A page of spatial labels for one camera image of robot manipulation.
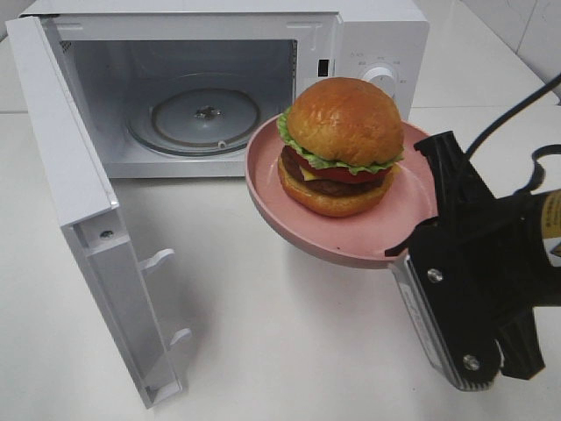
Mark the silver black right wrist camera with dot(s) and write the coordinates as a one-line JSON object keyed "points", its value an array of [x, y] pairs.
{"points": [[457, 342]]}

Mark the white microwave oven body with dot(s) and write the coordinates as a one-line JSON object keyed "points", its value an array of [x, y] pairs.
{"points": [[281, 47]]}

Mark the pink round plate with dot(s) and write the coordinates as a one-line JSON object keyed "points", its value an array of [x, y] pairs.
{"points": [[358, 241]]}

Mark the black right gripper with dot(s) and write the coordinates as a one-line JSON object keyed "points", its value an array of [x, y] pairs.
{"points": [[506, 250]]}

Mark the white microwave door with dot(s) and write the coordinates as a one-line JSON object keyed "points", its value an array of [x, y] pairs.
{"points": [[87, 207]]}

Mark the glass microwave turntable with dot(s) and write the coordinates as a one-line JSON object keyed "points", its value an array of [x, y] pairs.
{"points": [[196, 115]]}

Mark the burger with lettuce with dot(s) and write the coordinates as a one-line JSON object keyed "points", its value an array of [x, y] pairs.
{"points": [[342, 139]]}

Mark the upper white power knob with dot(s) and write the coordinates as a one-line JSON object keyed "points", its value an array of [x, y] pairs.
{"points": [[381, 76]]}

